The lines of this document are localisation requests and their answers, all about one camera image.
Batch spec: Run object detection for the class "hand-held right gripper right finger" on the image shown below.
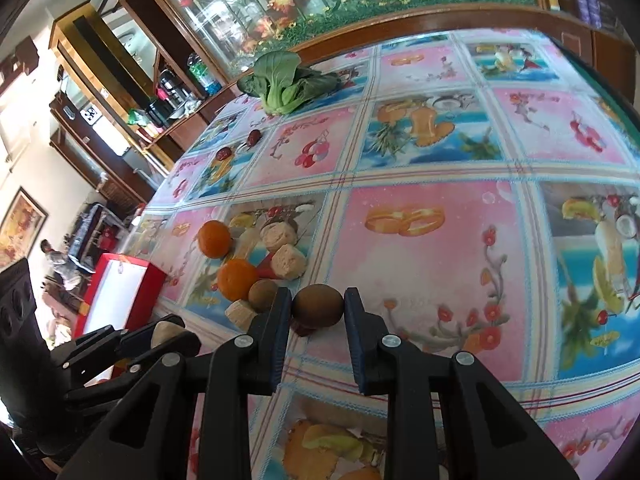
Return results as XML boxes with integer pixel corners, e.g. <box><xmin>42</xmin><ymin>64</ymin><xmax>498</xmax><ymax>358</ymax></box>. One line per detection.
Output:
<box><xmin>344</xmin><ymin>287</ymin><xmax>581</xmax><ymax>480</ymax></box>

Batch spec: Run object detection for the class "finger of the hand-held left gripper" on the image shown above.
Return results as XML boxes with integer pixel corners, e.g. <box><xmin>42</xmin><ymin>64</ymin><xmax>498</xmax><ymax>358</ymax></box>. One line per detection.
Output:
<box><xmin>50</xmin><ymin>314</ymin><xmax>186</xmax><ymax>386</ymax></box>
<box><xmin>62</xmin><ymin>330</ymin><xmax>202</xmax><ymax>411</ymax></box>

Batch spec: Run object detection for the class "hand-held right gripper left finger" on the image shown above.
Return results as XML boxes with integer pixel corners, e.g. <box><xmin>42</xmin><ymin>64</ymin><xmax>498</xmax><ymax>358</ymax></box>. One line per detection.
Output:
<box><xmin>57</xmin><ymin>287</ymin><xmax>293</xmax><ymax>480</ymax></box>

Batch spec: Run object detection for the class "brown kiwi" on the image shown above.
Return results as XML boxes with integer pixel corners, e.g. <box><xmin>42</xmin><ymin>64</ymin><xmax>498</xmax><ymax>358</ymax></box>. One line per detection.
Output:
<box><xmin>248</xmin><ymin>279</ymin><xmax>279</xmax><ymax>312</ymax></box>
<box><xmin>292</xmin><ymin>284</ymin><xmax>345</xmax><ymax>330</ymax></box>

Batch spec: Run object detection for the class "red shallow box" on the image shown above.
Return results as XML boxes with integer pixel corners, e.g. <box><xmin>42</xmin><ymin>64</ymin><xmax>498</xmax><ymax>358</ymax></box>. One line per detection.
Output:
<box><xmin>75</xmin><ymin>254</ymin><xmax>167</xmax><ymax>341</ymax></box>

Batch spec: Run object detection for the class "orange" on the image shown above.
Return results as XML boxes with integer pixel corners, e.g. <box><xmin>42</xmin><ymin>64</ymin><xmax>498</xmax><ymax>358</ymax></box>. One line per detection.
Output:
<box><xmin>217</xmin><ymin>258</ymin><xmax>260</xmax><ymax>303</ymax></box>
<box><xmin>198</xmin><ymin>220</ymin><xmax>233</xmax><ymax>259</ymax></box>

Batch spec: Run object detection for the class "fruit print tablecloth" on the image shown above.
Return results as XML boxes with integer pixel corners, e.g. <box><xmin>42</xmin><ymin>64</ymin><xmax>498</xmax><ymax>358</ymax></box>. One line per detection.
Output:
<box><xmin>117</xmin><ymin>30</ymin><xmax>640</xmax><ymax>480</ymax></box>

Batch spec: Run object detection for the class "table with dark cloth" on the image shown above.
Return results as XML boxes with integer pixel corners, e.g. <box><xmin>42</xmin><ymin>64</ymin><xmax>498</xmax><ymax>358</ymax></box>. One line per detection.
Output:
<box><xmin>67</xmin><ymin>202</ymin><xmax>108</xmax><ymax>273</ymax></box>

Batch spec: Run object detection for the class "short black thermos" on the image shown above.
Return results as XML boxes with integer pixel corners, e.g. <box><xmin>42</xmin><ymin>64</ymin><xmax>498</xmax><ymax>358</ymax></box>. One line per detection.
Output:
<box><xmin>145</xmin><ymin>100</ymin><xmax>173</xmax><ymax>128</ymax></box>

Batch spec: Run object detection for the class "green bok choy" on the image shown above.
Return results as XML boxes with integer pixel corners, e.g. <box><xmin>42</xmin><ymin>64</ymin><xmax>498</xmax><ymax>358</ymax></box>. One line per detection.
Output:
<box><xmin>237</xmin><ymin>51</ymin><xmax>341</xmax><ymax>115</ymax></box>

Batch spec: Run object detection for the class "tall black thermos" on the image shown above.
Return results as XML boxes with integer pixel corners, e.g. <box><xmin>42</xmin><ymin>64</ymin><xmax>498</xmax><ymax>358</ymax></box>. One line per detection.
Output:
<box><xmin>157</xmin><ymin>70</ymin><xmax>193</xmax><ymax>111</ymax></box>

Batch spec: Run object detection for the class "green water bottle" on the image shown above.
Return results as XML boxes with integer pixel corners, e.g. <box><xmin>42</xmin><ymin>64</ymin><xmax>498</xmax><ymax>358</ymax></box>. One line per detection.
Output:
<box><xmin>187</xmin><ymin>52</ymin><xmax>221</xmax><ymax>100</ymax></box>

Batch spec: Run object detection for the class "wooden pillar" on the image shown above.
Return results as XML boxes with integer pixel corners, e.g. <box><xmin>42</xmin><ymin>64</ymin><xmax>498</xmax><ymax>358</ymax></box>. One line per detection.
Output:
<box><xmin>50</xmin><ymin>12</ymin><xmax>161</xmax><ymax>128</ymax></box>

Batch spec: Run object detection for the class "wooden low cabinet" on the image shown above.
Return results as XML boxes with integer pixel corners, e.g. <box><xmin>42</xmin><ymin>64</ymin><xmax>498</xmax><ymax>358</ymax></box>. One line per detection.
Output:
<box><xmin>295</xmin><ymin>2</ymin><xmax>598</xmax><ymax>68</ymax></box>

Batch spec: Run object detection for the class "framed wall painting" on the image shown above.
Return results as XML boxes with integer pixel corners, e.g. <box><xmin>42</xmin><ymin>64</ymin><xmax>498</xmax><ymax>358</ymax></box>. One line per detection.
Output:
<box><xmin>0</xmin><ymin>186</ymin><xmax>49</xmax><ymax>268</ymax></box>

